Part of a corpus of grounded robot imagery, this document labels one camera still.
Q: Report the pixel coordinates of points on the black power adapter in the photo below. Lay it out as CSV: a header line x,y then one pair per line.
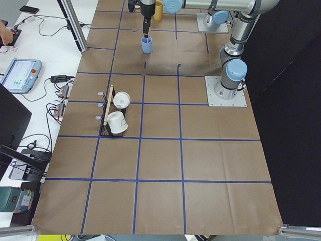
x,y
58,78

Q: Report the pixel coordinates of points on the wooden rack handle rod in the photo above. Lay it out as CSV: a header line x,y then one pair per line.
x,y
110,95

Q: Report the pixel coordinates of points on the light blue plastic cup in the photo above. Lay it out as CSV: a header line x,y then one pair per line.
x,y
146,47

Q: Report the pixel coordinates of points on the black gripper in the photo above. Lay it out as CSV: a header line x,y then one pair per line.
x,y
147,10

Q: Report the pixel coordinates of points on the black smartphone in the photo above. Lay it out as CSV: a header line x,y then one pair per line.
x,y
28,9

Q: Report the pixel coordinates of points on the aluminium frame post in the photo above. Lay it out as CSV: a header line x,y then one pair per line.
x,y
72,21

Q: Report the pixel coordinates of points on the black wire mug rack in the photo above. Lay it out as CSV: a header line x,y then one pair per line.
x,y
105,130

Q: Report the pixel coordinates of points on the person hand at desk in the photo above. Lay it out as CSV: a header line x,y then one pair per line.
x,y
6,34

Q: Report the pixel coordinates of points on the white mug on rack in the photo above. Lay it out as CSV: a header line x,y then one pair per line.
x,y
117,122
121,100

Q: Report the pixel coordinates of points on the bamboo wooden cup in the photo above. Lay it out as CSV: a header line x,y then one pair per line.
x,y
158,15

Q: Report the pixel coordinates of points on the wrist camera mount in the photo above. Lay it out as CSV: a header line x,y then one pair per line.
x,y
131,5

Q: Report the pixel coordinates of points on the teach pendant tablet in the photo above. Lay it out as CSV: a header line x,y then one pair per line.
x,y
21,75

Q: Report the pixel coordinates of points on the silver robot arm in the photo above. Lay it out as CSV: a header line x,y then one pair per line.
x,y
234,69
174,6

